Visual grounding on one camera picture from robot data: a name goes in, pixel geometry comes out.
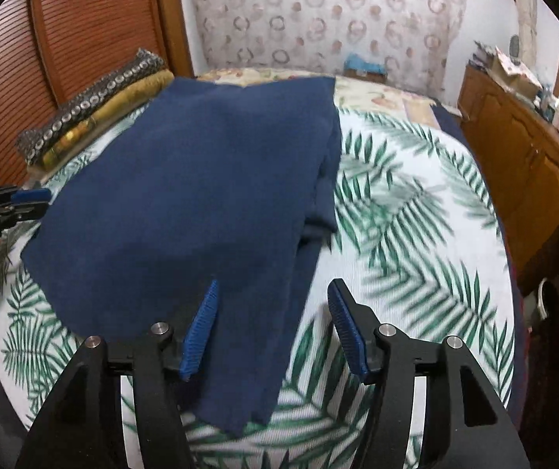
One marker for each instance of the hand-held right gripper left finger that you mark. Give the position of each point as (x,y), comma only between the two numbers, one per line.
(201,332)

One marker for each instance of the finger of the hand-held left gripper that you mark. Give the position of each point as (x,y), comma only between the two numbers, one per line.
(25,210)
(30,196)

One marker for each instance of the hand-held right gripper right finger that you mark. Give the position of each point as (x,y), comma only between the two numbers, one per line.
(350,337)

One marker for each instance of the navy t-shirt orange print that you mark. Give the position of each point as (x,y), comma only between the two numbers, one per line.
(186,180)

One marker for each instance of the palm leaf printed blanket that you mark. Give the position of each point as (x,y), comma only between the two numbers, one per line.
(406,254)

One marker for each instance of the stack of folded fabrics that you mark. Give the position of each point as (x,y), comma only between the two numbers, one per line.
(89,102)

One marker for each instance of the mustard folded cloth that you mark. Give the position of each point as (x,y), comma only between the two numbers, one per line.
(133,93)

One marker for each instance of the wooden slatted wardrobe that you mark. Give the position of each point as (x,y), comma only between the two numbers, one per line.
(89,19)

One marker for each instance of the wooden dresser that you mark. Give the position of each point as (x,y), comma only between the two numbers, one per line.
(504,132)

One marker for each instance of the blue object on box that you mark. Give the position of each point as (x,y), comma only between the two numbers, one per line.
(362,64)

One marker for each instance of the clutter pile on dresser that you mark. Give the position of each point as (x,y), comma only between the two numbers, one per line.
(509,68)

